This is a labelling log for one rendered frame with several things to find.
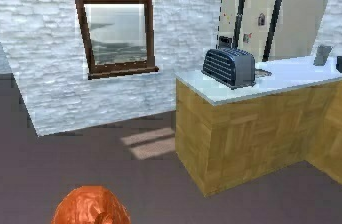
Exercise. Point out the brown framed window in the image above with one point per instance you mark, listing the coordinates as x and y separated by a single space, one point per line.
119 36

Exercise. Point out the grey flat upright object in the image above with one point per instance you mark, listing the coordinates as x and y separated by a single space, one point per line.
322 55

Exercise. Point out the dark blue toaster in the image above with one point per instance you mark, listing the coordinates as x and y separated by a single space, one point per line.
229 66

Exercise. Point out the wooden kitchen counter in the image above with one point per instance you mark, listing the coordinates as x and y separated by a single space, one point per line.
262 133

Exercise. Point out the orange round object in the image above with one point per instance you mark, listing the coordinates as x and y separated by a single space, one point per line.
90 206

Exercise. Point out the beige fridge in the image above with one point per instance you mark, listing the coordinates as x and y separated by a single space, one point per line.
295 30

